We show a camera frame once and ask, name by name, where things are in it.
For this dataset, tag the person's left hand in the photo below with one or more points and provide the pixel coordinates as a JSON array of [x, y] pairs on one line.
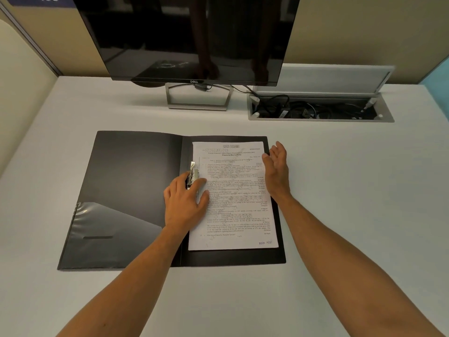
[[182, 210]]

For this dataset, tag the person's right hand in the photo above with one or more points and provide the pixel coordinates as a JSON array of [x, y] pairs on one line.
[[279, 175]]

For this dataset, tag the stack of printed papers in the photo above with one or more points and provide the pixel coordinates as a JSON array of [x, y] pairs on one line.
[[238, 207]]

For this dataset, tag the black folder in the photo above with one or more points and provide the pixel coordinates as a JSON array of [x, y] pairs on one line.
[[136, 171]]

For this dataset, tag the person's left forearm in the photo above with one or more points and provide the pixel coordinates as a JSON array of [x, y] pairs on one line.
[[129, 287]]

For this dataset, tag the person's right forearm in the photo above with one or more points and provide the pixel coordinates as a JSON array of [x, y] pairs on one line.
[[350, 273]]

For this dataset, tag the silver monitor stand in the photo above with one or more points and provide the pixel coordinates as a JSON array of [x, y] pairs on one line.
[[196, 106]]

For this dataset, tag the beige fabric partition panel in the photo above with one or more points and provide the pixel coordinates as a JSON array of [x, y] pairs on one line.
[[350, 31]]

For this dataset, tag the black computer monitor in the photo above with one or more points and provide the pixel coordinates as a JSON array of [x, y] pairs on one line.
[[182, 35]]

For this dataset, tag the cream curved desk divider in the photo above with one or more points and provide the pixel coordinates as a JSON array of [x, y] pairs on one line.
[[21, 94]]

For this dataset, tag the blue number sign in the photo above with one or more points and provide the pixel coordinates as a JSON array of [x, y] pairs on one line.
[[21, 0]]

